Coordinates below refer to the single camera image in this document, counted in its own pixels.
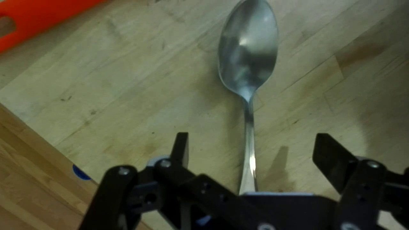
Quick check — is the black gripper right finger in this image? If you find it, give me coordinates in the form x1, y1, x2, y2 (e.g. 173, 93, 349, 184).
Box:
312, 132, 409, 230

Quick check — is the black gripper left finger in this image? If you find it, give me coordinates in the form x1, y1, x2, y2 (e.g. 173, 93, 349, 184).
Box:
78, 132, 274, 230

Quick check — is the silver metal spoon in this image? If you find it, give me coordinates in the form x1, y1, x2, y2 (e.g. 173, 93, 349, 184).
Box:
217, 0, 280, 197

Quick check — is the blue sticker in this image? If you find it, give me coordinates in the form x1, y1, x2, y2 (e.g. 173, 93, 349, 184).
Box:
72, 165, 94, 182

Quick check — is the red silicone spatula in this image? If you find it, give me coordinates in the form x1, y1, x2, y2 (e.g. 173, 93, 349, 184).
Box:
0, 0, 104, 55

